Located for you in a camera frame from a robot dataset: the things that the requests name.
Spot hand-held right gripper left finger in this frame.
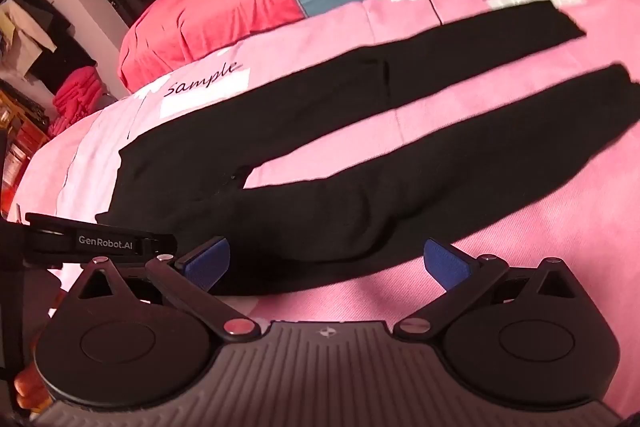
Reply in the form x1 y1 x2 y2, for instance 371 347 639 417
67 236 261 343

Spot black pants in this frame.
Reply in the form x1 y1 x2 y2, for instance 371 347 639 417
95 0 640 297

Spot pink printed blanket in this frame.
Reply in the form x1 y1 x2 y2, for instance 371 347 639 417
7 0 640 420

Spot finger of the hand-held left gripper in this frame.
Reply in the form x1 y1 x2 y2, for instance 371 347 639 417
25 213 179 268

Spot person's left hand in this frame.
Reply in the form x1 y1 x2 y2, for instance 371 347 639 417
14 363 52 414

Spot pile of red clothes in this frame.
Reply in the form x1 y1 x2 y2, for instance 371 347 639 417
49 66 110 138

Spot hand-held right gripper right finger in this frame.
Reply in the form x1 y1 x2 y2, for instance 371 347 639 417
393 238 582 341

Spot cluttered yellow shelf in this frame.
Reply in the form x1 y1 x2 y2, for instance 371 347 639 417
0 79 52 208

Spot black hanging clothes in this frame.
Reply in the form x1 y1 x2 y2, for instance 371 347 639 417
10 0 98 94

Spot beige cloth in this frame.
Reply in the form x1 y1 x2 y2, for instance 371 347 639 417
0 0 58 74

